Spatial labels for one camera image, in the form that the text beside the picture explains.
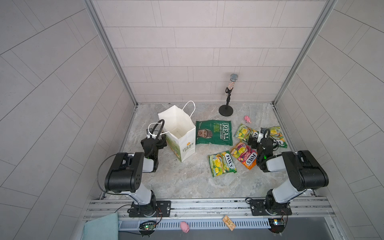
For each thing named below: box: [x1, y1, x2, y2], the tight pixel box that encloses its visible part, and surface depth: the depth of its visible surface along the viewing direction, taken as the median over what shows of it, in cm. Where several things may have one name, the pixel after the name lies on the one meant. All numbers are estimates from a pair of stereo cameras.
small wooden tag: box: [222, 215, 236, 232], surface depth 68 cm
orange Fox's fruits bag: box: [231, 142, 258, 170], surface depth 88 cm
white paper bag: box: [148, 100, 196, 163], surface depth 81 cm
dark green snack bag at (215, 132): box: [195, 120, 233, 146], surface depth 100 cm
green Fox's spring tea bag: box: [233, 123, 260, 143], surface depth 99 cm
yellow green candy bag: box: [266, 126, 288, 149], surface depth 98 cm
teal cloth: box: [83, 212, 119, 240], surface depth 67 cm
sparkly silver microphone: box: [227, 73, 239, 90], surface depth 91 cm
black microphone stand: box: [218, 87, 234, 117], surface depth 114 cm
